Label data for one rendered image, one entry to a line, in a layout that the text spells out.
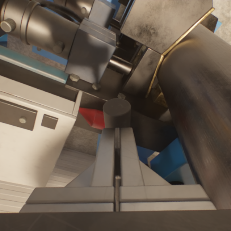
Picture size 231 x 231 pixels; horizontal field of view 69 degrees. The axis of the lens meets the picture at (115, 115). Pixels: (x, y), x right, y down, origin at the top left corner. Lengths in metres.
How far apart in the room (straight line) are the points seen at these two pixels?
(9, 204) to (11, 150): 1.66
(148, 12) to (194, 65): 0.17
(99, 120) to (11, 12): 0.35
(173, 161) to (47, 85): 0.47
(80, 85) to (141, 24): 0.23
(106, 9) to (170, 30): 0.48
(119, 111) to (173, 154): 0.50
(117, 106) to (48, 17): 0.41
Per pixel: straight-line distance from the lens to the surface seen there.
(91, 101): 0.50
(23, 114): 0.41
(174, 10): 0.50
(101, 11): 0.93
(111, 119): 0.15
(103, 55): 0.48
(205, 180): 0.30
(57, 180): 2.33
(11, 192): 2.23
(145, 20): 0.49
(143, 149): 0.69
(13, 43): 1.78
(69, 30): 0.52
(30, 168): 0.62
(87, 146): 2.47
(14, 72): 0.49
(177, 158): 0.62
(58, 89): 0.47
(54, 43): 0.52
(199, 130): 0.32
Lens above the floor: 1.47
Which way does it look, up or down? 48 degrees down
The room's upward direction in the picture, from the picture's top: 180 degrees clockwise
